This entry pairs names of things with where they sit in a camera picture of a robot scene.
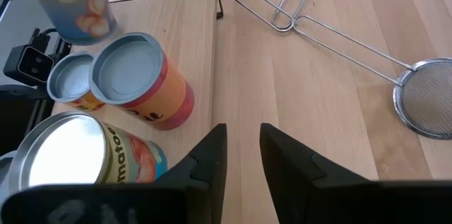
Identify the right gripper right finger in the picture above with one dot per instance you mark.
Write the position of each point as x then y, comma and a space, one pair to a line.
353, 206

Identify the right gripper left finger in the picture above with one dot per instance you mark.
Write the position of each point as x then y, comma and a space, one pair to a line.
106, 206

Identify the diced tomatoes can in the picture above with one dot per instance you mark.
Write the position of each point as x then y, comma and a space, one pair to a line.
70, 153

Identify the mixed fruit can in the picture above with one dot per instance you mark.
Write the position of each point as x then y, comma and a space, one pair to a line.
141, 75

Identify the blue peaches can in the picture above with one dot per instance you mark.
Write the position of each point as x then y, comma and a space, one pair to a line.
70, 5

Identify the small metal mesh strainer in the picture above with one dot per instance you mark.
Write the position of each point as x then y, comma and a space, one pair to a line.
427, 100

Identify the small red tomato can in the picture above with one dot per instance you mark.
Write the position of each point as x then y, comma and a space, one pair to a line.
69, 79

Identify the black table-level camera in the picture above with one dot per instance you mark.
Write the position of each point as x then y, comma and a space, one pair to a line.
30, 65

